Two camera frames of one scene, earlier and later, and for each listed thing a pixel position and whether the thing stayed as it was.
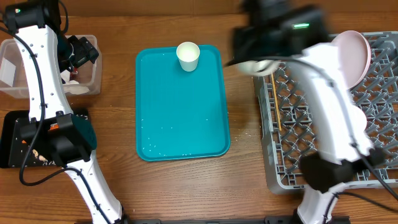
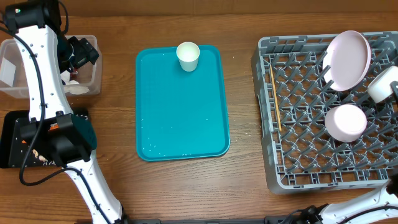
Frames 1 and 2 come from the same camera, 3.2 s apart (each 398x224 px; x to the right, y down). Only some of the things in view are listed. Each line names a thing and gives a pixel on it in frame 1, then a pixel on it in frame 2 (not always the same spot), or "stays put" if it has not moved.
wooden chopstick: x=275 y=99 stays put
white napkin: x=73 y=86 stays put
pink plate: x=354 y=58 stays put
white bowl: x=260 y=68 to x=380 y=88
